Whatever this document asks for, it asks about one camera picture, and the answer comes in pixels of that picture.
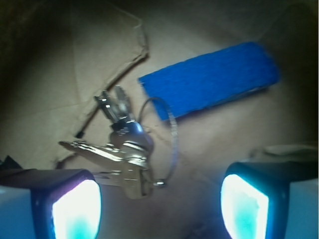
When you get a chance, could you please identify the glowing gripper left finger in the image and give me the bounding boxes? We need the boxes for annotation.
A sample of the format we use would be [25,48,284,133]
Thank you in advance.
[0,169,102,239]

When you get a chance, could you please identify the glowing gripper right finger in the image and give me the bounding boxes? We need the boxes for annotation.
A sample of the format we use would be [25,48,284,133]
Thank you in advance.
[220,161,319,239]

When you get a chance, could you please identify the silver key bunch with ring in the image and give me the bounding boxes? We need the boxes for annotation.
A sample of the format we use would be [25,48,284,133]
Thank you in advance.
[59,85,178,199]

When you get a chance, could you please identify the blue rectangular block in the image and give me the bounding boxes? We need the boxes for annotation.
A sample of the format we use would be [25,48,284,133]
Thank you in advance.
[138,42,280,118]

